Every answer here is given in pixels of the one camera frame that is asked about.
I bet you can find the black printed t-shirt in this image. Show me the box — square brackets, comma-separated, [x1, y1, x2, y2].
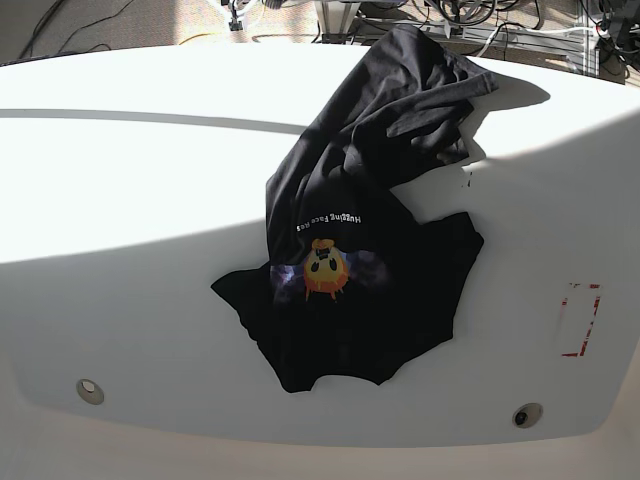
[212, 26, 498, 393]

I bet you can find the red tape rectangle marking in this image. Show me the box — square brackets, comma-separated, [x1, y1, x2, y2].
[556, 283, 603, 358]

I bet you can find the right table grommet hole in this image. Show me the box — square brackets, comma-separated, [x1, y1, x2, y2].
[512, 403, 543, 429]

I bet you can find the table grommet hole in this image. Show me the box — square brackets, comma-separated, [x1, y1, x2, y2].
[512, 403, 543, 429]
[76, 379, 105, 406]

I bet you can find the left table grommet hole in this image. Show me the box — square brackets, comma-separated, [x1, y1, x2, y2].
[76, 379, 105, 406]

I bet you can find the yellow cable on floor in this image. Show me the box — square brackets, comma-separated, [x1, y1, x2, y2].
[179, 31, 221, 46]

